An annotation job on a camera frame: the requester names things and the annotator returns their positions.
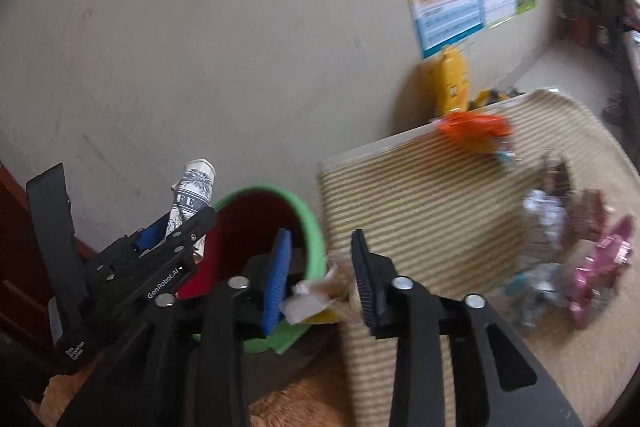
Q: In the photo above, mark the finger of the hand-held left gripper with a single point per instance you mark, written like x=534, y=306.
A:
x=150, y=234
x=192, y=229

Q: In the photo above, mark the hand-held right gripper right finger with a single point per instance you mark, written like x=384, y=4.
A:
x=365, y=282

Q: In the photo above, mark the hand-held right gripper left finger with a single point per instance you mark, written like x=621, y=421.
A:
x=277, y=282

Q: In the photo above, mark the black white printed paper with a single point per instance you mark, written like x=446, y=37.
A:
x=192, y=187

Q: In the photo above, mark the yellow wrapper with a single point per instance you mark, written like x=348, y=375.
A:
x=325, y=318

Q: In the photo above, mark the green bin with red inside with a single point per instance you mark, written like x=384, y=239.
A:
x=312, y=237

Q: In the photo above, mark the torn brown cigarette pack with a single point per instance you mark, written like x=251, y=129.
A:
x=557, y=174

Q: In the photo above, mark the brown wrapper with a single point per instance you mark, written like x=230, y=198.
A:
x=587, y=212

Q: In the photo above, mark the pink foil wrapper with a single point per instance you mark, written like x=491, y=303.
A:
x=600, y=267

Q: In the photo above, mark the yellow checked table mat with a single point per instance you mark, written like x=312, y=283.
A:
x=425, y=207

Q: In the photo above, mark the dark wooden furniture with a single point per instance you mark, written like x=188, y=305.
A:
x=20, y=267

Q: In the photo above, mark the orange fuzzy cloth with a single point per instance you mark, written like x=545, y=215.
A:
x=300, y=402

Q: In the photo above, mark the silver blue crumpled wrapper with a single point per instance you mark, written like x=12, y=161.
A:
x=532, y=297

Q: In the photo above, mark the orange snack wrapper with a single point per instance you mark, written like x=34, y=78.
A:
x=470, y=127

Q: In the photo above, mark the small blue candy wrapper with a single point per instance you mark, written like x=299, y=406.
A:
x=505, y=157

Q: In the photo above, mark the yellow toy car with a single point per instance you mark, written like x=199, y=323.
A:
x=490, y=99

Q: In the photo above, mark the small red bin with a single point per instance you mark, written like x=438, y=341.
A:
x=581, y=31

